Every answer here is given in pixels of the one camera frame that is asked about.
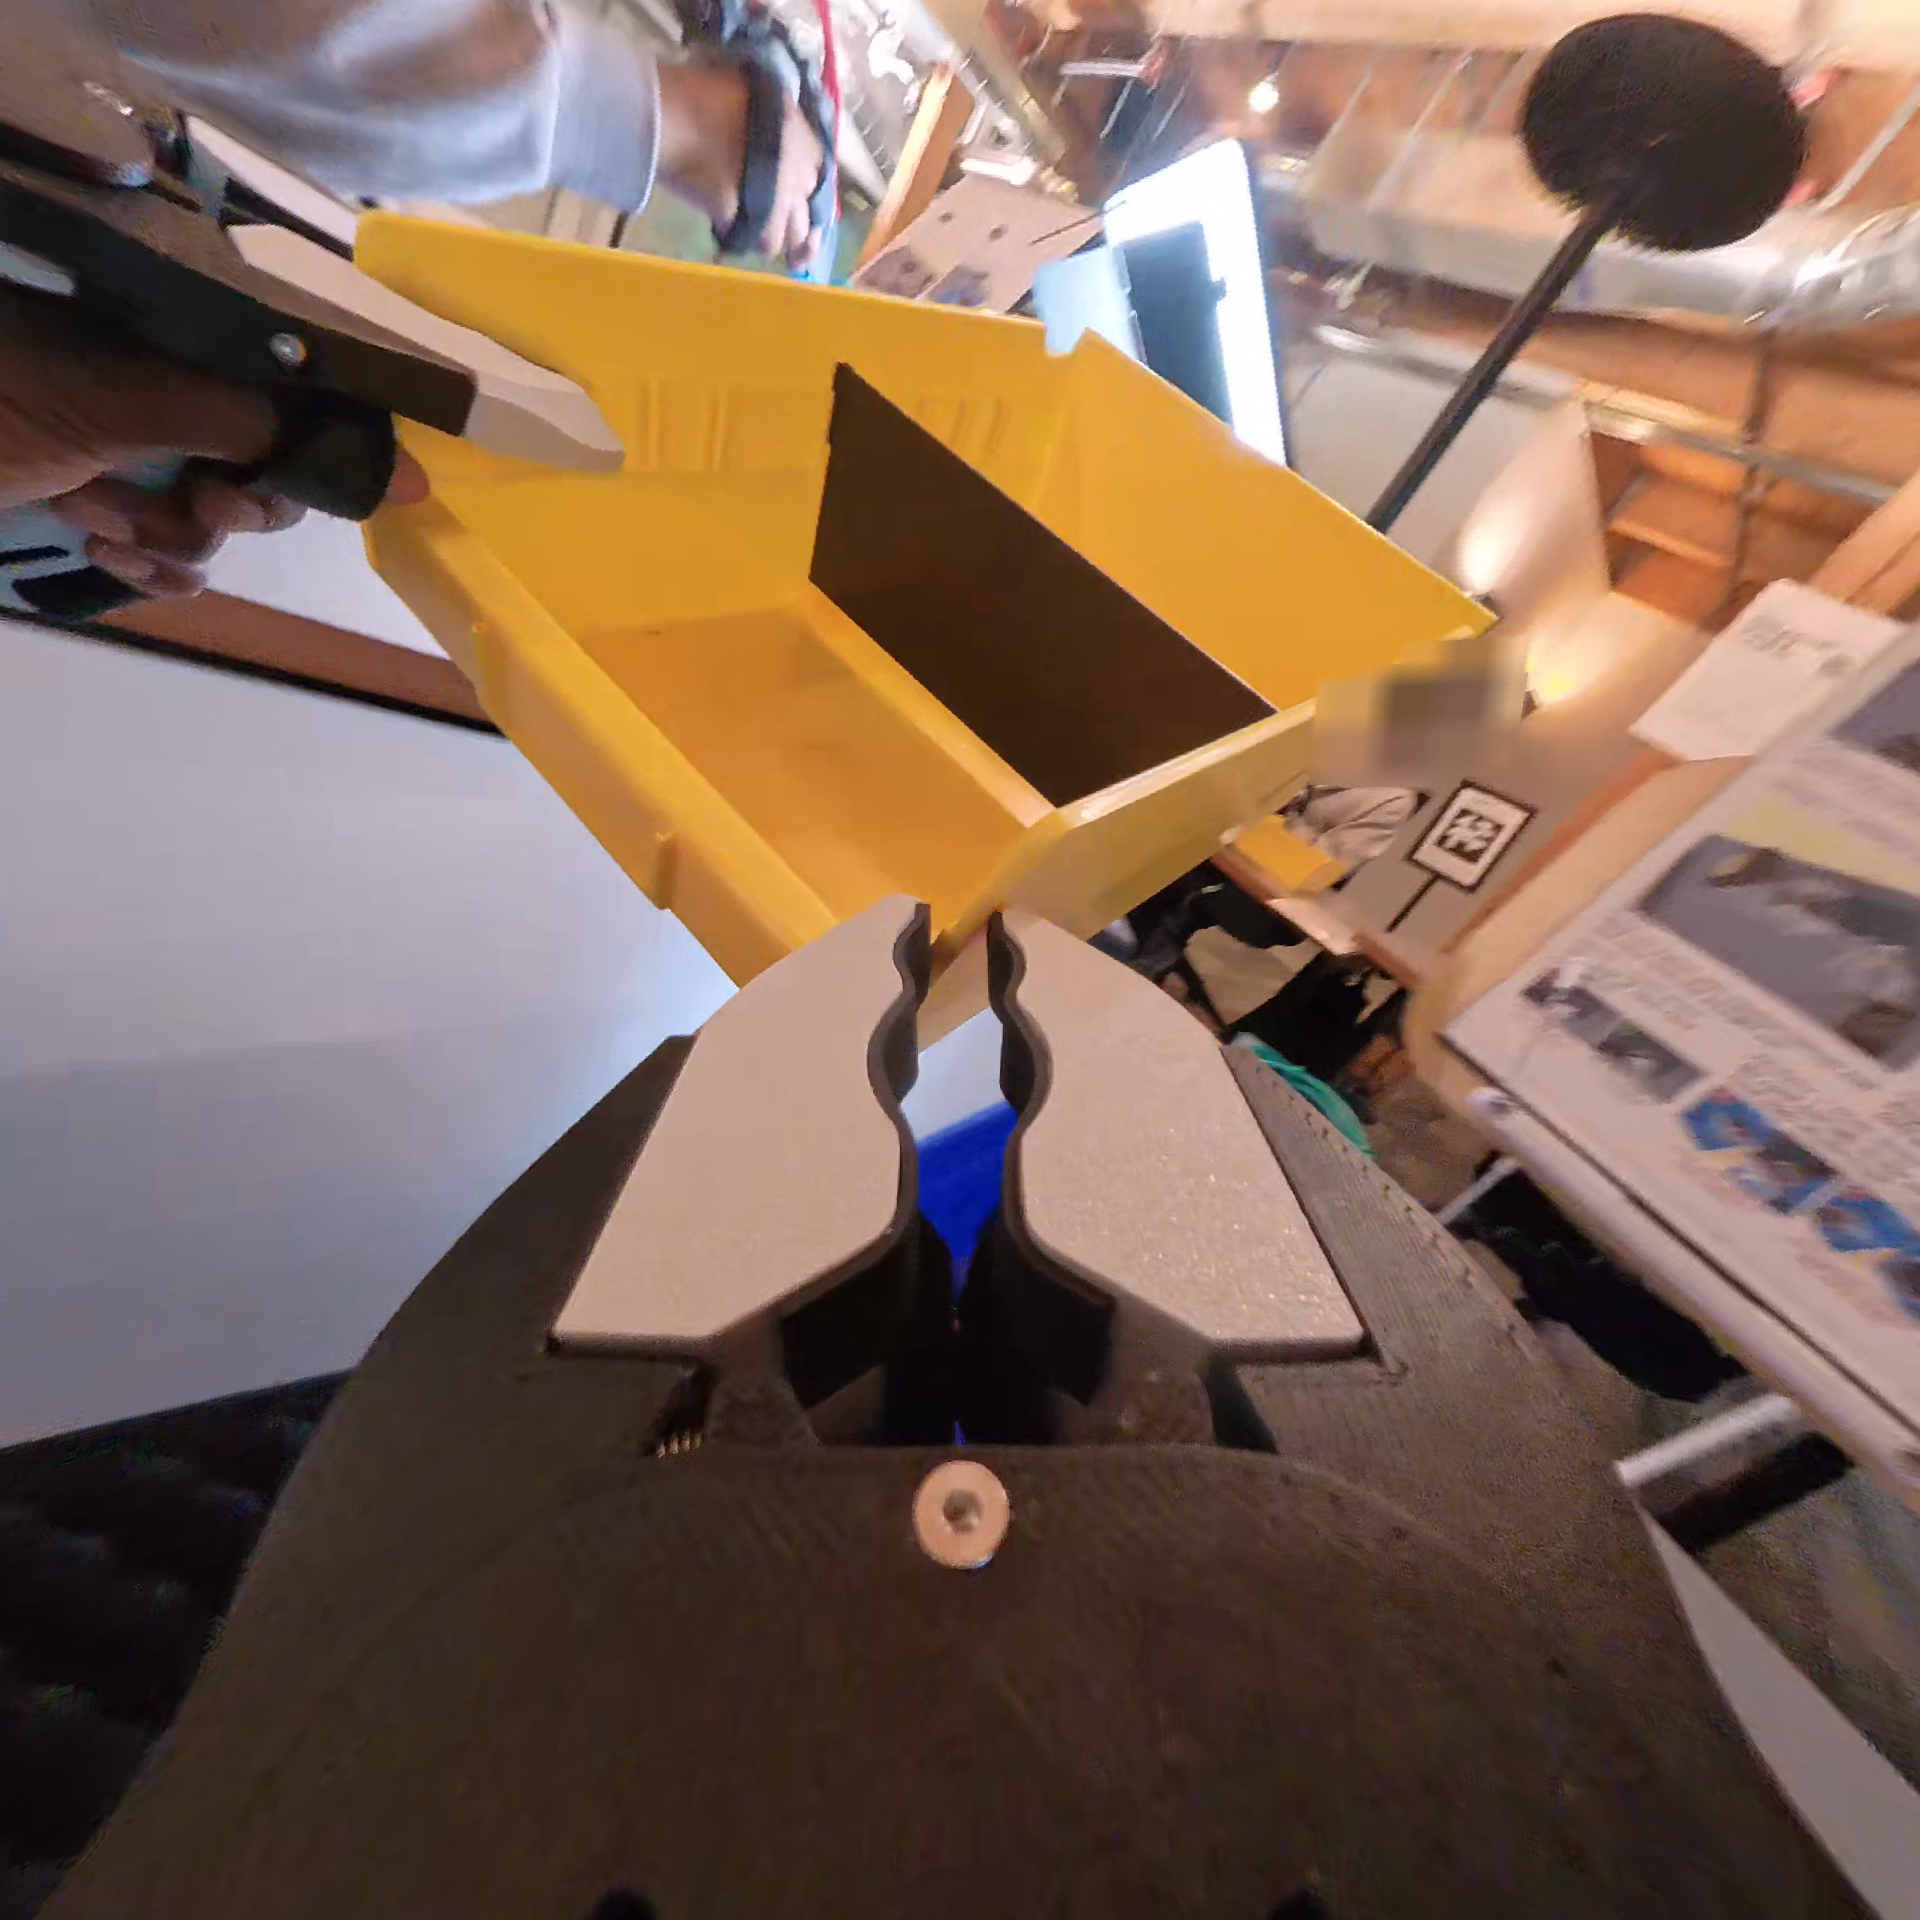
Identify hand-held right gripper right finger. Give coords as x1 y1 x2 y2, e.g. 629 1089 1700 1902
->
960 910 1369 1401

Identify blue plastic bin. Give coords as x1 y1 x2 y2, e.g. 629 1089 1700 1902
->
914 1098 1022 1444

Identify black floor lamp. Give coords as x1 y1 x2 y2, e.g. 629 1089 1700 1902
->
1369 16 1810 532

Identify yellow plastic bin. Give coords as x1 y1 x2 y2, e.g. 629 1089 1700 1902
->
1229 813 1352 895
356 206 1498 1052

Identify fiducial marker sign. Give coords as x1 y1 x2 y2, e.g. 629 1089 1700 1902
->
1387 782 1539 934

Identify studio light panel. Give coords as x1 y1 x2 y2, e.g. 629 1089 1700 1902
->
1034 137 1294 466

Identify white side table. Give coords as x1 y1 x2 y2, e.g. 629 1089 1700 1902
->
90 510 501 734

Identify white paper notice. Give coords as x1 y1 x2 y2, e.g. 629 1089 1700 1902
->
1630 580 1904 763

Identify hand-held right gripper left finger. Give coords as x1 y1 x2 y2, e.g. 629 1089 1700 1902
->
551 895 962 1414

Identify printed instruction sheet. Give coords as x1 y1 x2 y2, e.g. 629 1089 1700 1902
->
1449 629 1920 1466

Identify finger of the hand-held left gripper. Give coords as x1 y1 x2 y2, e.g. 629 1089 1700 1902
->
222 223 629 474

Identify person's left hand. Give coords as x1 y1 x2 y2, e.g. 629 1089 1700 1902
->
0 296 436 603

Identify black quilted wrist rest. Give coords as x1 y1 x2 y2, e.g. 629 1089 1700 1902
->
0 1371 356 1920

